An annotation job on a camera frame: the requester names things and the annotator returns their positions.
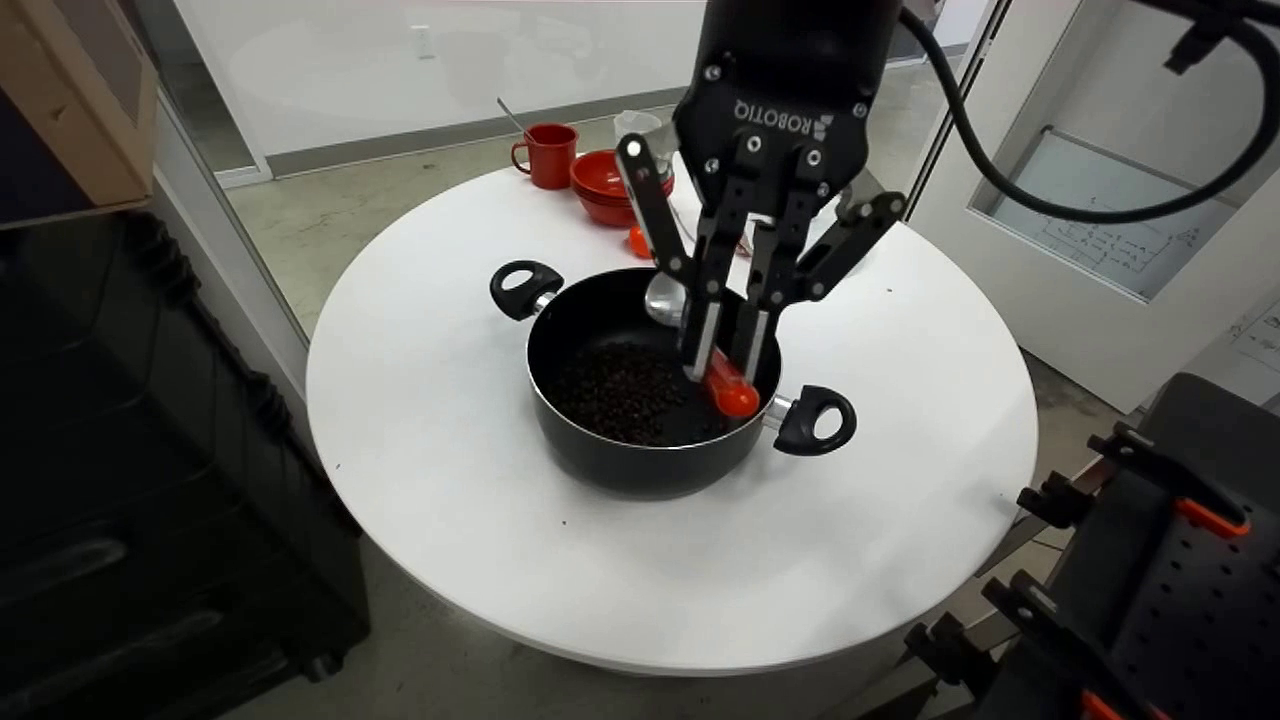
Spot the black cable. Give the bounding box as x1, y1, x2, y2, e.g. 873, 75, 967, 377
894, 0, 1280, 229

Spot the red mug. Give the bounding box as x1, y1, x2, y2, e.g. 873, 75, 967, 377
509, 126, 574, 187

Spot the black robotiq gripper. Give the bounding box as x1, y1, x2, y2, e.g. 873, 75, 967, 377
675, 0, 903, 379

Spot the small orange tomato toy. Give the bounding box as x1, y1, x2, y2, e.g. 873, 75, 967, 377
627, 223, 651, 262

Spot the black cooking pot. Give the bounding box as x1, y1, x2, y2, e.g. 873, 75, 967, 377
487, 262, 857, 496

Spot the black perforated mounting board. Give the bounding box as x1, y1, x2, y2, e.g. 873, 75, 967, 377
977, 377, 1280, 720

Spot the red bowl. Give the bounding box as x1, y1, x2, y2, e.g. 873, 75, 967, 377
567, 149, 633, 229

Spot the black clamp orange tip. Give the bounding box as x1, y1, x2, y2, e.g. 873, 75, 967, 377
1088, 425, 1250, 540

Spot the red handled metal spoon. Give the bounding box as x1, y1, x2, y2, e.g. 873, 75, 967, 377
640, 268, 763, 430

